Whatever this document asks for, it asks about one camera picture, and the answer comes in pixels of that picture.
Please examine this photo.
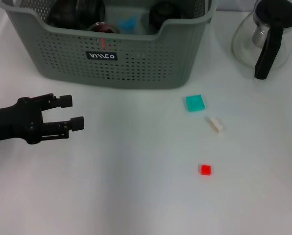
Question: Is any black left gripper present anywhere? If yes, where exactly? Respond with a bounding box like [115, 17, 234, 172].
[0, 93, 85, 145]

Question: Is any orange-red brick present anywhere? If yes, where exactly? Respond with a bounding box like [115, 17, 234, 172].
[90, 23, 114, 49]

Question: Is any glass teacup black base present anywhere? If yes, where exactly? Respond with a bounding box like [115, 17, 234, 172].
[48, 0, 80, 29]
[148, 1, 182, 34]
[74, 0, 105, 31]
[86, 21, 120, 34]

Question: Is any blue square brick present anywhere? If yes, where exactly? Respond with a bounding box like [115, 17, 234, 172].
[118, 14, 140, 30]

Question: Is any teal square brick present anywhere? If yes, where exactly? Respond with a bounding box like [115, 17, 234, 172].
[185, 94, 206, 113]

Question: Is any red square brick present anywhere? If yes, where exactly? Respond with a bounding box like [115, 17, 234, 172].
[200, 164, 212, 176]

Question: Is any grey perforated storage bin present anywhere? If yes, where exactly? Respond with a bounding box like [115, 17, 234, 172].
[3, 0, 218, 89]

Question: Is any glass teapot black handle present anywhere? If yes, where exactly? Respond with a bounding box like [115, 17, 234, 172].
[230, 0, 292, 80]

